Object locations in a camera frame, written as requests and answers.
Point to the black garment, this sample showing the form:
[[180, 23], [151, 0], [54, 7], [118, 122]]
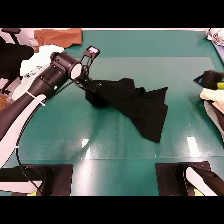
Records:
[[210, 78], [140, 106]]

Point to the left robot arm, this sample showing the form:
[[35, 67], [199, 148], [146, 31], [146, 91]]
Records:
[[53, 78]]

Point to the brown garment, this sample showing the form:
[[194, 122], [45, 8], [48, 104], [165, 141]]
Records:
[[60, 37]]

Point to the white garment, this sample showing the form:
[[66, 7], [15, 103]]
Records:
[[217, 35], [36, 60]]

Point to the cream garment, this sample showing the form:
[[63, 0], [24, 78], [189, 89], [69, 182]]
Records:
[[215, 96]]

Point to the black office chair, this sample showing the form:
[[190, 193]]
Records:
[[11, 56]]

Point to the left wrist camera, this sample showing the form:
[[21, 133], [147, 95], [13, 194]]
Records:
[[92, 50]]

